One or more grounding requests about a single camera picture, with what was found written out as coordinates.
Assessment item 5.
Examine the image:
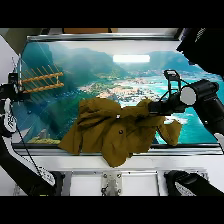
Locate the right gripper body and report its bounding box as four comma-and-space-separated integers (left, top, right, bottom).
147, 99, 186, 116

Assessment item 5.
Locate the olive long-sleeved shirt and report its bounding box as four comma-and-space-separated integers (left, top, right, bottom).
58, 97, 184, 168

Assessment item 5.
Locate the brown wooden hanger rack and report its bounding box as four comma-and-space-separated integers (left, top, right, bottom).
18, 64, 65, 95

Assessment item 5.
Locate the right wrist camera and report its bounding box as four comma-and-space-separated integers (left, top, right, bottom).
162, 69, 183, 98

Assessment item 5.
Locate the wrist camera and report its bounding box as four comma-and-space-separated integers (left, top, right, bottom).
7, 72, 20, 88
162, 69, 183, 98

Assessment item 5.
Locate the silver frame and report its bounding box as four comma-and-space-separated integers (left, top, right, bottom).
12, 32, 224, 197

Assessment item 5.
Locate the black cable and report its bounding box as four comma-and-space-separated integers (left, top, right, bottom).
12, 120, 43, 177

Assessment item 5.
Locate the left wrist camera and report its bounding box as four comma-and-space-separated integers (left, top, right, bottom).
7, 72, 20, 88

